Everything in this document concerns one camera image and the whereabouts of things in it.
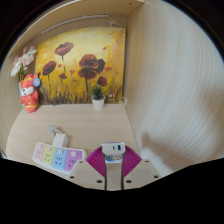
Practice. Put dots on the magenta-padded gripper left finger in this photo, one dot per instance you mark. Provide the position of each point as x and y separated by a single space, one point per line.
87 173

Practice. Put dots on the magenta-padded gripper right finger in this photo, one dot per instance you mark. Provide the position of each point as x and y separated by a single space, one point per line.
141 173

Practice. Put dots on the white charger block blue ports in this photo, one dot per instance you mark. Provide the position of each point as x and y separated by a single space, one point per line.
113 148

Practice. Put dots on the pastel multicolour power strip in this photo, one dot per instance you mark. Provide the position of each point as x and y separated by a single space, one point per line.
56 156

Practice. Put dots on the white power adapter block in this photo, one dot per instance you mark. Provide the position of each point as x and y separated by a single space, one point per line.
60 140

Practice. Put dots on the grey round power plug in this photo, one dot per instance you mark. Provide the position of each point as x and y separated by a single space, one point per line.
53 129

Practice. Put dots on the small green plant white pot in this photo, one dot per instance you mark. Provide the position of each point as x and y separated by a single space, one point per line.
98 102

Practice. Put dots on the red plush toy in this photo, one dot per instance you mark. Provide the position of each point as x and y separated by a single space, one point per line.
30 96

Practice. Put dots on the pale blue vase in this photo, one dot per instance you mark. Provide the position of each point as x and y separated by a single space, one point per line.
20 95

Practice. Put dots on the yellow poppy flower painting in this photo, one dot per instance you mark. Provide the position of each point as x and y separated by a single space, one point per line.
80 63

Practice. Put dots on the pink and white flower bouquet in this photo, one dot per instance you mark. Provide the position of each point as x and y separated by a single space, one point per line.
23 60

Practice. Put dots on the white light bar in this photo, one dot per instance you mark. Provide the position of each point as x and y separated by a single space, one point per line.
75 20

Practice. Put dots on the wooden shelf unit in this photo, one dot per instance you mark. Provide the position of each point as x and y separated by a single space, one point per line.
86 8

